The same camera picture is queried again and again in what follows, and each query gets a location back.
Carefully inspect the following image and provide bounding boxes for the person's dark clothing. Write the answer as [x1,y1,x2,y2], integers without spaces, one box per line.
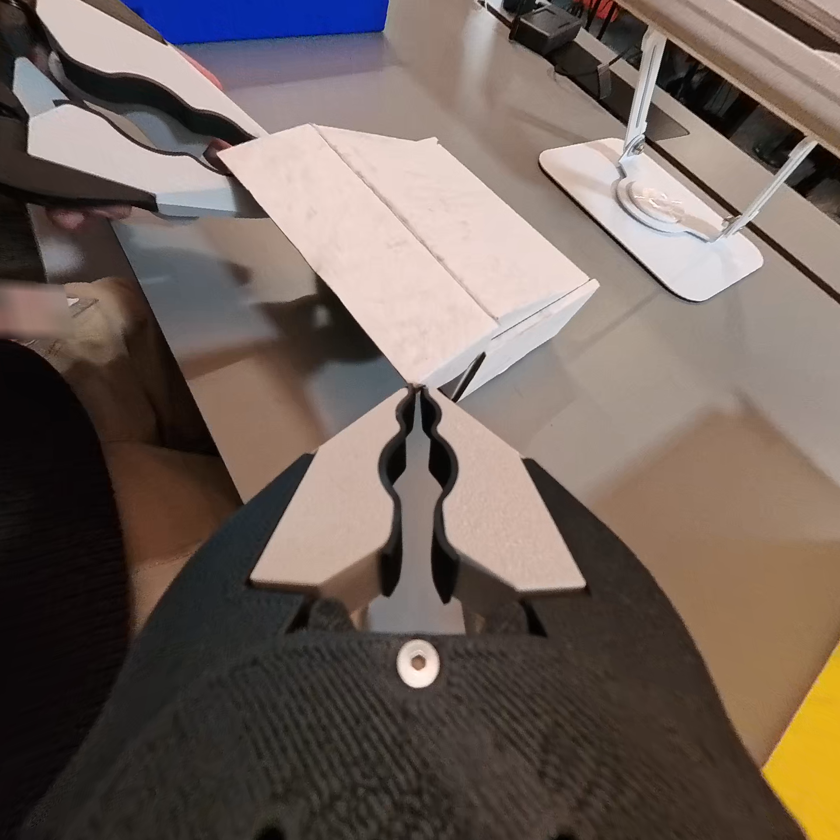
[0,341,130,828]

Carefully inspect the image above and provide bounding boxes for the yellow plastic bin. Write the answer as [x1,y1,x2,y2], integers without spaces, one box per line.
[764,663,840,840]

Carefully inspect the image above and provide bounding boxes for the black power adapter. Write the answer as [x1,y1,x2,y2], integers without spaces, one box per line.
[511,7,585,48]

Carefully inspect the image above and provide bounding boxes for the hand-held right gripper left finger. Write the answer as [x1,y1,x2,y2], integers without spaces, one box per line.
[249,387,413,601]

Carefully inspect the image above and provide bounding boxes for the person's tan trousers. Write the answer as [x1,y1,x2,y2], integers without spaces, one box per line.
[66,276,244,631]

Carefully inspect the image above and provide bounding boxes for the black cable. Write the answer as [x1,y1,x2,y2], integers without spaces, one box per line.
[551,46,616,101]

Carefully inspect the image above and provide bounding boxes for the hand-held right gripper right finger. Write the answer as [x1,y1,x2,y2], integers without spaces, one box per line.
[420,387,587,605]

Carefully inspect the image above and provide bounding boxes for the person's left hand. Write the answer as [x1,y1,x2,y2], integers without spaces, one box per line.
[49,141,235,231]

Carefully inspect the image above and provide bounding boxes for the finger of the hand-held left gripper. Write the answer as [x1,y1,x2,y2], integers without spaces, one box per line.
[36,0,266,142]
[26,104,268,221]

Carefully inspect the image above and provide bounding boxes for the blue plastic bin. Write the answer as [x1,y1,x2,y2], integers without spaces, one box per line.
[121,0,388,46]

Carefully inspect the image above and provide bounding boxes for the white cardboard mailer box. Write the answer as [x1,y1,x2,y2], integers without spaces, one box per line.
[217,123,599,403]

